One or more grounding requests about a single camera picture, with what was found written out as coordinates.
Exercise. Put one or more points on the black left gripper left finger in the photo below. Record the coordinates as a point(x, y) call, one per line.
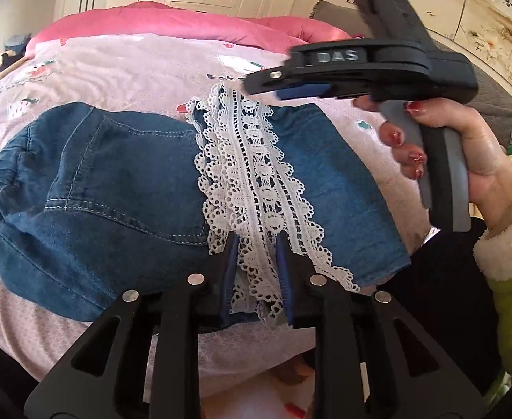
point(139, 359)

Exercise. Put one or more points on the blue denim pants lace hem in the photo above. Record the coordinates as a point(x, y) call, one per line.
point(93, 203)

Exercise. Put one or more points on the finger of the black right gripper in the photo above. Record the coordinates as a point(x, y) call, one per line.
point(321, 90)
point(269, 80)

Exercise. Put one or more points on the green sleeve cream cuff forearm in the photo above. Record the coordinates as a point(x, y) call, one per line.
point(509, 266)

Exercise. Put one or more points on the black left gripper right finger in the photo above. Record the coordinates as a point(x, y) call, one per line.
point(373, 358)

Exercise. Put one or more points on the right hand red nails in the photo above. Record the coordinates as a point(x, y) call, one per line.
point(489, 169)

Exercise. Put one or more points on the pink quilt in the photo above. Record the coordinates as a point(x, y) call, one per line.
point(275, 34)

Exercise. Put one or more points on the dark clothes pile beside bed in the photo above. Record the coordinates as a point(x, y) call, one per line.
point(14, 50)

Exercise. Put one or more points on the grey padded headboard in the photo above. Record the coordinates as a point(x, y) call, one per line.
point(493, 102)

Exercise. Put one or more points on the black trousers leg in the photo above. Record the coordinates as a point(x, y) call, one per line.
point(444, 290)

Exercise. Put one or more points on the pink strawberry print bedsheet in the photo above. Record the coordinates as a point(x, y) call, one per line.
point(161, 75)

